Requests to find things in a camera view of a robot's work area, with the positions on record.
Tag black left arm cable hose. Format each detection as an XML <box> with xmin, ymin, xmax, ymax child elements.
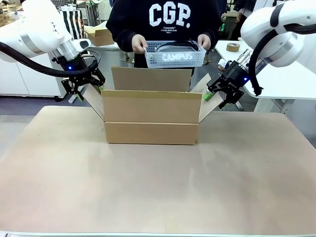
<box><xmin>0</xmin><ymin>41</ymin><xmax>101</xmax><ymax>78</ymax></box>

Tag grey black pouch set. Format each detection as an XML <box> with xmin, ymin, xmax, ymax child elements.
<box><xmin>155</xmin><ymin>40</ymin><xmax>200</xmax><ymax>53</ymax></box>

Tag small open cardboard box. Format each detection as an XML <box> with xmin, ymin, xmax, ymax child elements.
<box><xmin>85</xmin><ymin>26</ymin><xmax>116</xmax><ymax>47</ymax></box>

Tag white background desk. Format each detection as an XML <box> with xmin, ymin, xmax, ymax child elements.
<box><xmin>83</xmin><ymin>41</ymin><xmax>124</xmax><ymax>51</ymax></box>

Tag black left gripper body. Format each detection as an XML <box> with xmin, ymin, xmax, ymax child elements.
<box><xmin>57</xmin><ymin>54</ymin><xmax>90</xmax><ymax>80</ymax></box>

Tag background person dark clothes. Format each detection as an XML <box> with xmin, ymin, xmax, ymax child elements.
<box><xmin>202</xmin><ymin>49</ymin><xmax>213</xmax><ymax>65</ymax></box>

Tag person's black CGP sweatshirt torso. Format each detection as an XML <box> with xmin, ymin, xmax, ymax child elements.
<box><xmin>105</xmin><ymin>0</ymin><xmax>222</xmax><ymax>92</ymax></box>

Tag white cabinet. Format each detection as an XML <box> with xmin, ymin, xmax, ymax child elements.
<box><xmin>0</xmin><ymin>53</ymin><xmax>65</xmax><ymax>98</ymax></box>

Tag person's right forearm black sleeve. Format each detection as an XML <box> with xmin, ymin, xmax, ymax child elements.
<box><xmin>116</xmin><ymin>31</ymin><xmax>136</xmax><ymax>53</ymax></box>

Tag person's left hand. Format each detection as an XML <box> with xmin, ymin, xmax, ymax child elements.
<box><xmin>197</xmin><ymin>34</ymin><xmax>212</xmax><ymax>51</ymax></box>

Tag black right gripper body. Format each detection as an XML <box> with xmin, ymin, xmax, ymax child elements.
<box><xmin>224</xmin><ymin>61</ymin><xmax>250</xmax><ymax>89</ymax></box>

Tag brown packing tape roll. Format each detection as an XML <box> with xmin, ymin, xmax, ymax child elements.
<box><xmin>226</xmin><ymin>42</ymin><xmax>241</xmax><ymax>52</ymax></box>

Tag black white striped bag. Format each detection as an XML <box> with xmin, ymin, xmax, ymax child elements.
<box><xmin>60</xmin><ymin>6</ymin><xmax>84</xmax><ymax>40</ymax></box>

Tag white table with metal legs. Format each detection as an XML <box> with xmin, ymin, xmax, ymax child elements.
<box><xmin>214</xmin><ymin>40</ymin><xmax>316</xmax><ymax>114</ymax></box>

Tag person's left forearm black sleeve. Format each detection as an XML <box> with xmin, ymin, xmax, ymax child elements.
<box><xmin>208</xmin><ymin>27</ymin><xmax>221</xmax><ymax>51</ymax></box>

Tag person's right hand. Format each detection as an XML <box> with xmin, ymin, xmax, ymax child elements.
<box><xmin>131</xmin><ymin>34</ymin><xmax>150</xmax><ymax>54</ymax></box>

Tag brown cardboard shipping box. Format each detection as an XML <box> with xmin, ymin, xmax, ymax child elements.
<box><xmin>83</xmin><ymin>66</ymin><xmax>224</xmax><ymax>146</ymax></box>

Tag white plastic CAMPUS basket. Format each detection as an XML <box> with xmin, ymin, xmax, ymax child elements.
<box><xmin>144</xmin><ymin>40</ymin><xmax>207</xmax><ymax>69</ymax></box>

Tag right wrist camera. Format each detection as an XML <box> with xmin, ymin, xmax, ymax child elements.
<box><xmin>218</xmin><ymin>59</ymin><xmax>234</xmax><ymax>71</ymax></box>

